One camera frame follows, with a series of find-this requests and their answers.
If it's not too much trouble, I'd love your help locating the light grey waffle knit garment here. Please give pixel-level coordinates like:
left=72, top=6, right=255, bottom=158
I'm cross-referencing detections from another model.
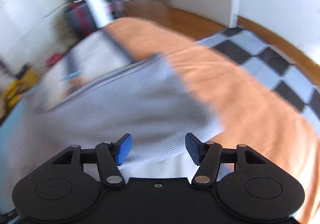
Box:
left=1, top=54, right=223, bottom=183

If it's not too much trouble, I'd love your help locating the striped multicolour bed sheet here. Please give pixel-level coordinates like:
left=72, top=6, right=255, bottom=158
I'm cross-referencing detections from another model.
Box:
left=0, top=16, right=320, bottom=224

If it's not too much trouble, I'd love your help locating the yellow box on floor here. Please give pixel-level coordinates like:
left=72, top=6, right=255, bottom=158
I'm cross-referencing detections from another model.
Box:
left=3, top=80, right=25, bottom=108

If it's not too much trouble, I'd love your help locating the yellow waste bin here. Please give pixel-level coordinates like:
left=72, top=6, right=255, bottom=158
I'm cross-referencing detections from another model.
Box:
left=15, top=64, right=39, bottom=89

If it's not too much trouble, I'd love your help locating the black white checkered rug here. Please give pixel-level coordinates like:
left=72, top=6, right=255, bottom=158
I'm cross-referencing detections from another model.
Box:
left=197, top=26, right=319, bottom=133

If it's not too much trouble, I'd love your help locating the white wardrobe cabinet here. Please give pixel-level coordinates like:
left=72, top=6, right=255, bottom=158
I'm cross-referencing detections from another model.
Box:
left=1, top=0, right=76, bottom=71

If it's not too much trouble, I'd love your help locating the black suitcase with red strap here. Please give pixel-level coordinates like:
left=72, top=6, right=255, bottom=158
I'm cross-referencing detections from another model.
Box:
left=65, top=0, right=98, bottom=40

